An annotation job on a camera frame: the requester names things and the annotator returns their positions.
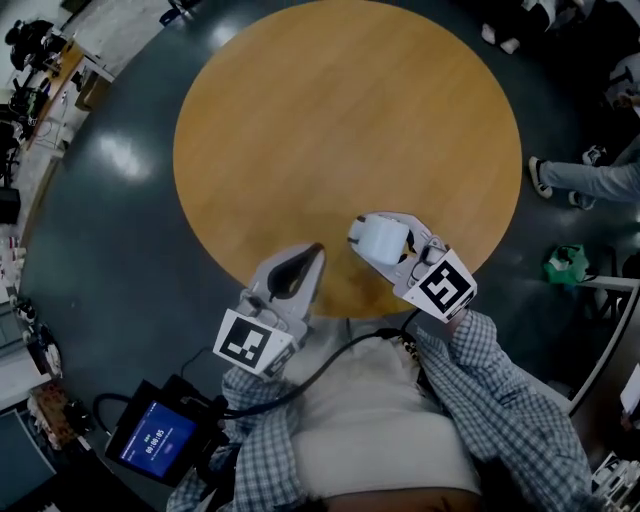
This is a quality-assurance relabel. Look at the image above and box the green bag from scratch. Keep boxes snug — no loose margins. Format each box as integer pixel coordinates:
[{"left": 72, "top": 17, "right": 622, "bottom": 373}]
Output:
[{"left": 543, "top": 243, "right": 600, "bottom": 286}]

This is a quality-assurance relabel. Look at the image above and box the person's right forearm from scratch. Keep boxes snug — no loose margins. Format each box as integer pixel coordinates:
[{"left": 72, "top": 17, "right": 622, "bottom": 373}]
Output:
[{"left": 414, "top": 308, "right": 596, "bottom": 512}]

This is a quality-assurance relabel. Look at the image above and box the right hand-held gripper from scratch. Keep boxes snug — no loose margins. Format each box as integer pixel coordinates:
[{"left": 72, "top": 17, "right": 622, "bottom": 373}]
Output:
[{"left": 347, "top": 211, "right": 479, "bottom": 324}]

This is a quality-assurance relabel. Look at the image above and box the person's white shirt torso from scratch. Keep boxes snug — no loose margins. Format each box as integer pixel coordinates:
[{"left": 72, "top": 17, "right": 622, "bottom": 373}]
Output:
[{"left": 284, "top": 315, "right": 482, "bottom": 501}]

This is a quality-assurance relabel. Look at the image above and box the black screen device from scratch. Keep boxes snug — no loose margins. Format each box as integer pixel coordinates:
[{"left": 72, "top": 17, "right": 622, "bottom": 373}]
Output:
[{"left": 103, "top": 373, "right": 226, "bottom": 489}]

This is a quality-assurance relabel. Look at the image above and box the black looped cable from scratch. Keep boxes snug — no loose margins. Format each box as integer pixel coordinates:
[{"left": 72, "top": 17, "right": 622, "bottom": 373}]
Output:
[{"left": 91, "top": 392, "right": 132, "bottom": 432}]

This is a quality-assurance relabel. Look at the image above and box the white metal frame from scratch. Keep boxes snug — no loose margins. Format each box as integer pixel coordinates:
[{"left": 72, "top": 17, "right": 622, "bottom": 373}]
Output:
[{"left": 567, "top": 273, "right": 640, "bottom": 417}]

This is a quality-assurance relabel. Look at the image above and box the thick black cable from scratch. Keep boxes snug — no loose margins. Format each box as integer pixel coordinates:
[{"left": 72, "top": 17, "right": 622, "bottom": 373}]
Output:
[{"left": 222, "top": 308, "right": 422, "bottom": 419}]

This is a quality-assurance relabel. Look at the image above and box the cardboard box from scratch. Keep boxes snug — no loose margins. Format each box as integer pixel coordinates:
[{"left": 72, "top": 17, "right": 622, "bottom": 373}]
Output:
[{"left": 73, "top": 68, "right": 112, "bottom": 112}]

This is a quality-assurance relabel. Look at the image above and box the thin black cable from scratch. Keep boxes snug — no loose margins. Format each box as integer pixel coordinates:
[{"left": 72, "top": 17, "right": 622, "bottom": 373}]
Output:
[{"left": 178, "top": 345, "right": 217, "bottom": 382}]

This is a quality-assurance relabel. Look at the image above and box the cluttered wooden desk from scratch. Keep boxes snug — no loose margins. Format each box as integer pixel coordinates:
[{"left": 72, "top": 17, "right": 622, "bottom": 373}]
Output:
[{"left": 22, "top": 34, "right": 117, "bottom": 151}]

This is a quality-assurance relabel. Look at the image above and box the person's left forearm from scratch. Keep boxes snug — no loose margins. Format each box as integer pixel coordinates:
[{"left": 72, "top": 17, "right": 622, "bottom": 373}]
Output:
[{"left": 167, "top": 367, "right": 314, "bottom": 512}]

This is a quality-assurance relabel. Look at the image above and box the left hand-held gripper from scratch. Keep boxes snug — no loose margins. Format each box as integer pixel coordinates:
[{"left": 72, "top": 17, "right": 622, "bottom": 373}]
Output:
[{"left": 213, "top": 242, "right": 327, "bottom": 379}]

